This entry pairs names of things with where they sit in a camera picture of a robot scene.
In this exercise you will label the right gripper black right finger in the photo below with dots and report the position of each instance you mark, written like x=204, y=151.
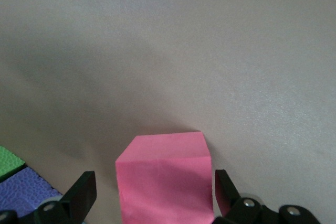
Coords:
x=228, y=203

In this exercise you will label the brown table cover sheet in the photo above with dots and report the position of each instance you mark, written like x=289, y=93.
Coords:
x=183, y=51

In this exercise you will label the purple foam cube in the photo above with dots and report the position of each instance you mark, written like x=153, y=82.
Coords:
x=23, y=192

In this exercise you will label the red foam cube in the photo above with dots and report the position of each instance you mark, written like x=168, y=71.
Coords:
x=162, y=176

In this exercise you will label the green foam cube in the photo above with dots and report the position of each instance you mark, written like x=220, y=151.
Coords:
x=8, y=161

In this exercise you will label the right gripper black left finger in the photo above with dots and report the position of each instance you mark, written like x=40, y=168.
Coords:
x=76, y=203

